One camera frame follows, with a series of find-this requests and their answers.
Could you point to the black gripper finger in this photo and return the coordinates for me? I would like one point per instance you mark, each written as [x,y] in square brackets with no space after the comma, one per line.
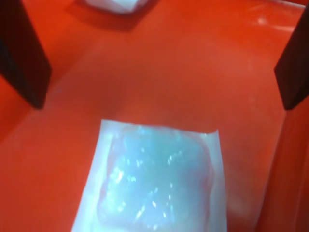
[21,60]
[294,72]

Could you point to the clear white bandage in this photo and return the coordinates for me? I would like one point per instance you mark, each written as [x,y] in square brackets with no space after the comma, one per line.
[154,181]

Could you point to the white printed bandage pack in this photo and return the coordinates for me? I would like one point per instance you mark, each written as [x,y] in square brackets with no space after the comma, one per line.
[113,4]

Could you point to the red plastic crate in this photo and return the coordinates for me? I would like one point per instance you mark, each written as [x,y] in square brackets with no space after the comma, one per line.
[169,72]

